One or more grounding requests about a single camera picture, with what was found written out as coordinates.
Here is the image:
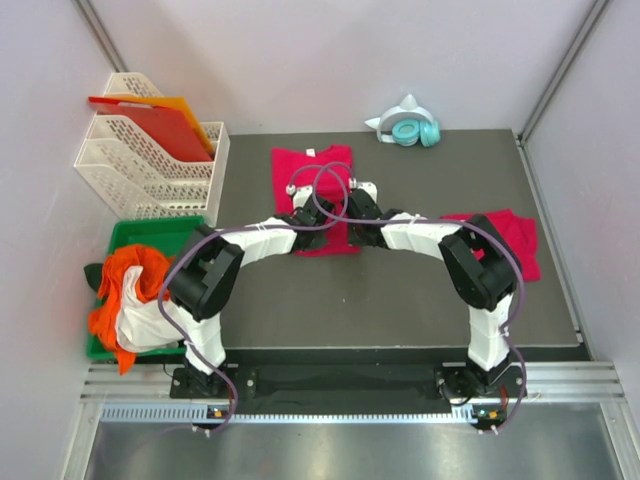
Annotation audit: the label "pink t shirt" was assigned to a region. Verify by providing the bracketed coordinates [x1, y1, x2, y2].
[439, 209, 543, 284]
[271, 145, 360, 257]

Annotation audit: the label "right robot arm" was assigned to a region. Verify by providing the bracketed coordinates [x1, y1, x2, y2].
[347, 188, 521, 396]

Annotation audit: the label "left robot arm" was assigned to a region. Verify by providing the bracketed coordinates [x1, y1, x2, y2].
[158, 196, 335, 397]

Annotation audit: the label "teal cat ear headphones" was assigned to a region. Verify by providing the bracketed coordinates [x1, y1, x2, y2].
[365, 94, 441, 148]

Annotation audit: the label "green plastic bin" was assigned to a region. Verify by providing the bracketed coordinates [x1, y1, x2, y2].
[86, 216, 204, 362]

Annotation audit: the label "folded pink t shirt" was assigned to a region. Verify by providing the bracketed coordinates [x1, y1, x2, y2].
[439, 209, 543, 284]

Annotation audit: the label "orange t shirt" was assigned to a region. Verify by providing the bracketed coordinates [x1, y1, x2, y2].
[88, 244, 171, 375]

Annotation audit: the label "red orange folder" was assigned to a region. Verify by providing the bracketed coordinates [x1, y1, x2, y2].
[88, 95, 215, 163]

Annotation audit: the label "white file organizer rack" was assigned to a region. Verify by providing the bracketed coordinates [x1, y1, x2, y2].
[73, 72, 231, 221]

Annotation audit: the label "white t shirt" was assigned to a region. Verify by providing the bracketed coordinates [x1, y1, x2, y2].
[115, 266, 184, 353]

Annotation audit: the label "dark green cloth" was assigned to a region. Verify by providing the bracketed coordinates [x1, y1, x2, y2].
[83, 263, 104, 293]

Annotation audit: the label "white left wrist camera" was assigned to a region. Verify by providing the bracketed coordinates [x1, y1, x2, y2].
[285, 184, 314, 210]

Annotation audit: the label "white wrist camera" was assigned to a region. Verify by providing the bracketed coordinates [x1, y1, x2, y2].
[349, 178, 378, 201]
[285, 184, 314, 210]

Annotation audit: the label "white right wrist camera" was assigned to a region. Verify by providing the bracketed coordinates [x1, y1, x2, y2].
[349, 178, 378, 201]

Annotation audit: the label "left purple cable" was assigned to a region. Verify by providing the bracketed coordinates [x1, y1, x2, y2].
[156, 160, 351, 434]

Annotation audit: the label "purple cable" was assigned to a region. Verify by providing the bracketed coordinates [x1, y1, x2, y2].
[313, 164, 529, 435]
[156, 160, 351, 434]

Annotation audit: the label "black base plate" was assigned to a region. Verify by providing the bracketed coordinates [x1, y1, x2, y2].
[168, 363, 529, 415]

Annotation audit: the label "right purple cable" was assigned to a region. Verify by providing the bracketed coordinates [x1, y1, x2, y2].
[313, 164, 529, 435]

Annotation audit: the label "grey cable duct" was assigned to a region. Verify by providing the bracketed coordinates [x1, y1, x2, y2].
[100, 403, 488, 425]

